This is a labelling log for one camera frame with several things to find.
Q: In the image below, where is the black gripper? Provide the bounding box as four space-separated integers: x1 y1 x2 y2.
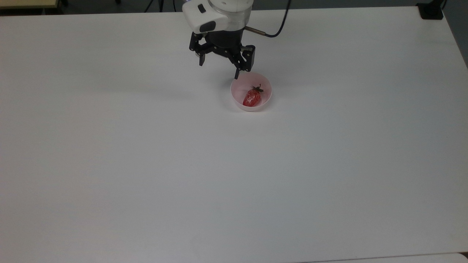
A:
189 30 256 80

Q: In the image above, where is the red strawberry with green stem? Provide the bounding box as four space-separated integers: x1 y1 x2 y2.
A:
243 84 264 107

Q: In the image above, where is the pink plastic bowl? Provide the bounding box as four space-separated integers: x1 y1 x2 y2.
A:
230 72 273 112

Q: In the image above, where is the yellow wooden table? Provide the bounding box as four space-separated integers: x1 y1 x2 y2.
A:
0 0 59 9

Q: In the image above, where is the black table clamp block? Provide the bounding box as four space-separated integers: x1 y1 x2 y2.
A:
416 2 445 20

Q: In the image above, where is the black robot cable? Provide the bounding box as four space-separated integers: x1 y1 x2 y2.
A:
244 0 292 38

